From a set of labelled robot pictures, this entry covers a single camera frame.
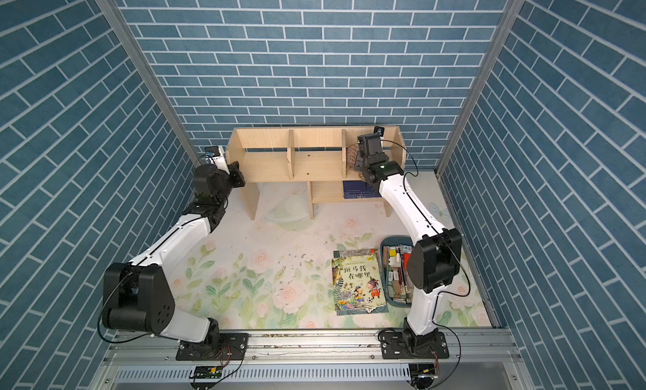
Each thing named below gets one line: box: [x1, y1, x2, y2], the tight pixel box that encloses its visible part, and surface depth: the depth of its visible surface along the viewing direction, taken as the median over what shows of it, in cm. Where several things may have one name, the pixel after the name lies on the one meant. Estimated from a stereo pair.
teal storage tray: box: [379, 235, 414, 308], surface depth 88 cm
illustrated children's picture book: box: [331, 248, 389, 317], surface depth 87 cm
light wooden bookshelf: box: [226, 126, 408, 222], surface depth 90 cm
